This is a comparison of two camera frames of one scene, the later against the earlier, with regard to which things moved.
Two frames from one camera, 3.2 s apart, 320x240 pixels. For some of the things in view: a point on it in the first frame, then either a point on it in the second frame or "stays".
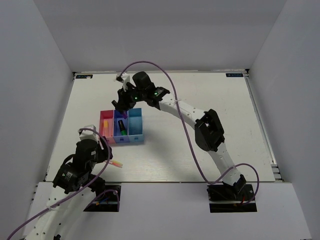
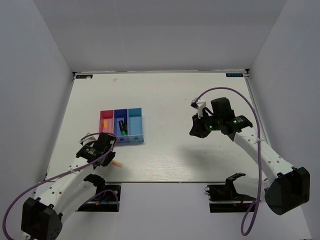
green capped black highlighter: x=122 y=128 stays
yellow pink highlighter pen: x=116 y=163 stays
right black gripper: x=124 y=103 -> x=197 y=129
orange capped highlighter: x=105 y=128 stays
